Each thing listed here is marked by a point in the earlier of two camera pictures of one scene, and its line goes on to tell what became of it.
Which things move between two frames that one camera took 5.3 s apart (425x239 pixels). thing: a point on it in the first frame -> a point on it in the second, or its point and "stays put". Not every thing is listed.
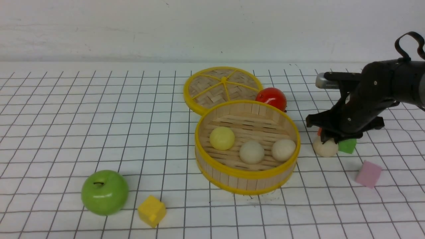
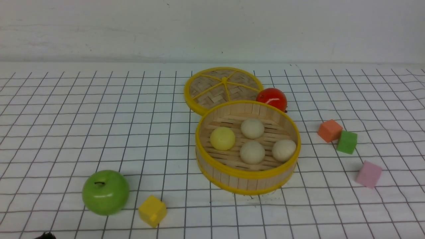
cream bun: [329, 148] -> [253, 128]
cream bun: [283, 150] stays put
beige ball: [251, 152] stays put
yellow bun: [222, 138] stays put
